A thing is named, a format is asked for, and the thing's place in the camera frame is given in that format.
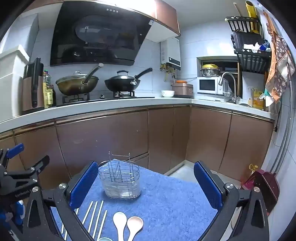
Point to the white bowl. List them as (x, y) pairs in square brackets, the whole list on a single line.
[(167, 93)]

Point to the brown rice cooker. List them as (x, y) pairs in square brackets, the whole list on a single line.
[(182, 89)]

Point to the metal pot with yellow lid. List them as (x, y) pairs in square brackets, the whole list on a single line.
[(210, 70)]

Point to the black gas stove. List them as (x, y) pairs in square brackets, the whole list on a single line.
[(104, 98)]

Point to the black range hood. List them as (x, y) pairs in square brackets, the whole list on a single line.
[(99, 34)]

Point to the brown upper cabinet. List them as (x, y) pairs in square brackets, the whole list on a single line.
[(167, 18)]

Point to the black wok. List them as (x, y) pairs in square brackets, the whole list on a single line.
[(122, 85)]

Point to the white cloth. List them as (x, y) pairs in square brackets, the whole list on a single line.
[(252, 47)]

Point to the white ceramic spoon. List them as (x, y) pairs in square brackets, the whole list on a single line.
[(119, 222)]

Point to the brown base cabinets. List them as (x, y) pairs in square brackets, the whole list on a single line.
[(115, 136)]

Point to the oil bottle with yellow cap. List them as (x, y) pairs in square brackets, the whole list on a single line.
[(253, 168)]

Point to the black dish rack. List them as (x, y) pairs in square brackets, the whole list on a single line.
[(252, 61)]

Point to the white water heater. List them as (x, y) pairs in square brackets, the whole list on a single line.
[(171, 53)]

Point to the white microwave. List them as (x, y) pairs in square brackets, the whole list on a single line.
[(208, 85)]

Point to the chrome faucet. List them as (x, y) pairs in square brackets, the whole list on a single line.
[(232, 81)]

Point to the cooking oil bottle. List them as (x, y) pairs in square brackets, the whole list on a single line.
[(47, 92)]

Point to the yellow roll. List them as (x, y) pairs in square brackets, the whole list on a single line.
[(252, 11)]

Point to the brass-coloured wok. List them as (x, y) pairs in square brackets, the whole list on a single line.
[(76, 88)]

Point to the pink ceramic spoon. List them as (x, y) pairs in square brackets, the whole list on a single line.
[(134, 224)]

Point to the blue fluffy mat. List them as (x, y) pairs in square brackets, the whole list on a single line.
[(166, 204)]

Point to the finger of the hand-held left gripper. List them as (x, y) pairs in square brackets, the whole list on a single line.
[(15, 148), (34, 166)]

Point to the pale wooden chopstick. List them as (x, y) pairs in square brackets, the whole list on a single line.
[(66, 235), (102, 226), (87, 212), (92, 216), (62, 229), (97, 220)]

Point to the patterned hanging cloth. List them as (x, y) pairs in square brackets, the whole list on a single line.
[(277, 69)]

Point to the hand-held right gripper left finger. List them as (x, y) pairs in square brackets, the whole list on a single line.
[(84, 183)]

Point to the yellow detergent bottle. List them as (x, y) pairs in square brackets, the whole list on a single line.
[(258, 99)]

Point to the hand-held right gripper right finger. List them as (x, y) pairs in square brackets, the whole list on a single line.
[(205, 185)]

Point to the steel wok lid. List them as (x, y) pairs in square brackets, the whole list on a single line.
[(122, 76)]

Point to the glass wok lid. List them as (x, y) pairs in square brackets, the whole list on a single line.
[(76, 77)]

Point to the red dustpan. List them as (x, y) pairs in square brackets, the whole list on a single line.
[(266, 187)]

